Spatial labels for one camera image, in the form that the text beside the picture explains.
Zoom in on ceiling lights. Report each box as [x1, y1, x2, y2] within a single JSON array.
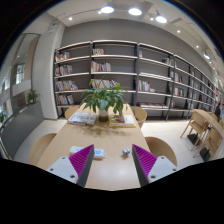
[[66, 3, 214, 61]]

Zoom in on light wood side table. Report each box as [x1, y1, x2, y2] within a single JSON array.
[[193, 108, 224, 139]]

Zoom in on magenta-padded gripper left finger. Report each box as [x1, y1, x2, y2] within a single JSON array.
[[45, 143, 96, 188]]

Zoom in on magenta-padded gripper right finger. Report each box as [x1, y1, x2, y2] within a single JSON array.
[[131, 144, 178, 187]]

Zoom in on white and blue book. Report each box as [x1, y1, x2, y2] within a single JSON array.
[[67, 112, 98, 126]]

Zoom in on grey bookshelf unit with books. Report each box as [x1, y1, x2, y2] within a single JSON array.
[[53, 39, 221, 121]]

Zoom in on small white charger block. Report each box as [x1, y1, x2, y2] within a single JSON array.
[[121, 147, 132, 157]]

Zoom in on green potted plant white vase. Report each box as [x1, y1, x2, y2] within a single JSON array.
[[79, 78, 134, 123]]

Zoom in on yellow-edged picture book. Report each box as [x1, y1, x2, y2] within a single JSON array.
[[108, 114, 137, 128]]

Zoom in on white power strip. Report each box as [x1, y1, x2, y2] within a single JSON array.
[[69, 145, 107, 160]]

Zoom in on curved light wood chair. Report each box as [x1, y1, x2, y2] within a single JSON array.
[[64, 105, 81, 120], [144, 135, 178, 167], [132, 105, 148, 129], [29, 132, 58, 166]]

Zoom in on small background potted plant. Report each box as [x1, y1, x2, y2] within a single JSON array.
[[26, 89, 41, 105]]

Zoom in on person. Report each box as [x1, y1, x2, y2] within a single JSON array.
[[214, 102, 224, 119]]

